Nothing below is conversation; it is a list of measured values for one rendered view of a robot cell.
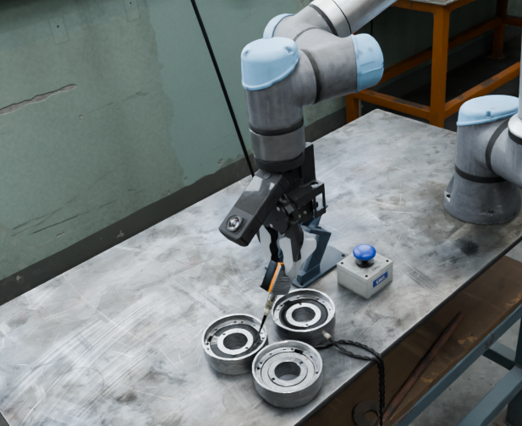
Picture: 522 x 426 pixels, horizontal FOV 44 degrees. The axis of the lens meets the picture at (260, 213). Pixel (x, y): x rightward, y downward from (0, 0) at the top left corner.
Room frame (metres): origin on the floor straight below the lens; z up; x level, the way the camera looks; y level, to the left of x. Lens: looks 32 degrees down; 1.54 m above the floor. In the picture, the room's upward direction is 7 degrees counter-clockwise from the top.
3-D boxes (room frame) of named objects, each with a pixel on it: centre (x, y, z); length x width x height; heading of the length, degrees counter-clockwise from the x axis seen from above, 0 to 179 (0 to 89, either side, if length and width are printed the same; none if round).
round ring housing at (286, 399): (0.68, -0.01, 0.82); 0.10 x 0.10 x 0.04
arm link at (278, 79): (0.80, -0.04, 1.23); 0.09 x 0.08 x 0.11; 110
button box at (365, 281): (0.90, -0.18, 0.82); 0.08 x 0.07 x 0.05; 128
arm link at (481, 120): (1.09, -0.46, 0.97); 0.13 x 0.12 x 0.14; 20
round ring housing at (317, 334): (0.80, -0.05, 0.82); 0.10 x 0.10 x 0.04
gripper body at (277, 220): (0.81, -0.04, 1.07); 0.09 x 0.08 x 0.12; 128
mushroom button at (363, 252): (0.90, -0.17, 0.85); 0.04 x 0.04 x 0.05
